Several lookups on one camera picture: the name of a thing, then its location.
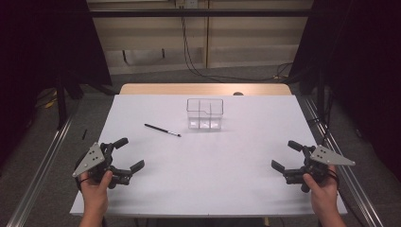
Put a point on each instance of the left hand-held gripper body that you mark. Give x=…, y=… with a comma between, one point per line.
x=91, y=159

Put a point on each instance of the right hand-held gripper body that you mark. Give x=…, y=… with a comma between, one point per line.
x=327, y=157

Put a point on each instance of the black makeup brush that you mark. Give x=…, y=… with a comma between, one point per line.
x=160, y=129

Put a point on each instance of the person's left hand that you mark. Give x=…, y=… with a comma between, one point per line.
x=95, y=197

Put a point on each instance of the person's right hand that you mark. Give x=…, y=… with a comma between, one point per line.
x=324, y=198

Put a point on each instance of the small black stick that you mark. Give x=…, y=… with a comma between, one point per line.
x=84, y=134

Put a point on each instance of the black stand leg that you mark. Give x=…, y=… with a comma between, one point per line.
x=61, y=104
x=321, y=94

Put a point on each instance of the white table board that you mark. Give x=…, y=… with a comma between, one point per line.
x=220, y=176

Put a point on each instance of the yellow floor plug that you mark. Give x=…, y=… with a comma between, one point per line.
x=278, y=76

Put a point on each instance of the small brown disc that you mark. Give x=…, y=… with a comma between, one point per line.
x=238, y=93

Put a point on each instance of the clear plastic organizer box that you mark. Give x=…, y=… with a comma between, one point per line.
x=205, y=123

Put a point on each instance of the black curtain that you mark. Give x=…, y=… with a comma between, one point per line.
x=38, y=56
x=362, y=63

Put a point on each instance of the metal floor rail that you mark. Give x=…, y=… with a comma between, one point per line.
x=356, y=186
x=41, y=170

